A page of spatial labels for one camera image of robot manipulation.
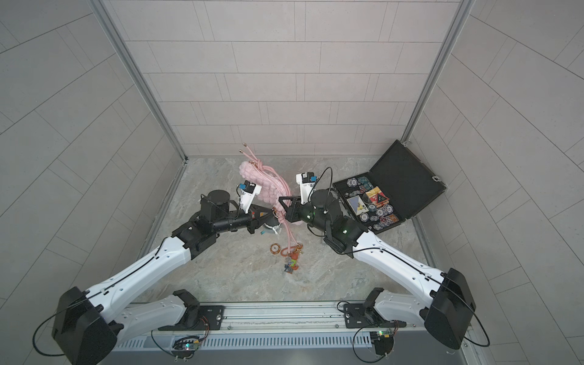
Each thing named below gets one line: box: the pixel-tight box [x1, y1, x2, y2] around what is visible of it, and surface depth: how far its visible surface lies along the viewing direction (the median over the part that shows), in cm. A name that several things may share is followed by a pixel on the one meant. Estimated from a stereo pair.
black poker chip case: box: [333, 139, 447, 234], surface depth 98 cm
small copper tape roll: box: [269, 243, 281, 255], surface depth 87 cm
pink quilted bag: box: [238, 142, 302, 254], surface depth 70 cm
